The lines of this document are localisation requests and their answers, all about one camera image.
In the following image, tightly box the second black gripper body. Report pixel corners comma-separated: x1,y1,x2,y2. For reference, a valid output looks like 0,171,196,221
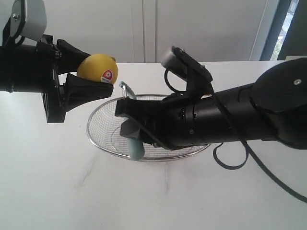
36,34,66,124

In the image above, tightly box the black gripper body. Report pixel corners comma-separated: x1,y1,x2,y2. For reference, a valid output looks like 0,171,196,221
141,93,194,149

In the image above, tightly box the teal handled peeler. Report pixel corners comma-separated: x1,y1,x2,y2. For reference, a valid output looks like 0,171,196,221
119,81,145,161

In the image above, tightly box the yellow lemon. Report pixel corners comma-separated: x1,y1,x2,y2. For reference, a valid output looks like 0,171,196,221
76,54,118,85

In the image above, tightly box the second dark Piper robot arm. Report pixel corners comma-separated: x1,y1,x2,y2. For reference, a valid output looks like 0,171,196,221
0,35,113,123

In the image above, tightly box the steel wire mesh basket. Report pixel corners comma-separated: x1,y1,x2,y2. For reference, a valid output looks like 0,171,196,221
86,97,210,162

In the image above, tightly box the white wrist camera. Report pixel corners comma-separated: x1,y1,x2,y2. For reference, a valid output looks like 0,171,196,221
2,0,47,47

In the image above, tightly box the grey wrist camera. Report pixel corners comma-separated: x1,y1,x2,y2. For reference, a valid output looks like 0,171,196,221
161,46,213,82

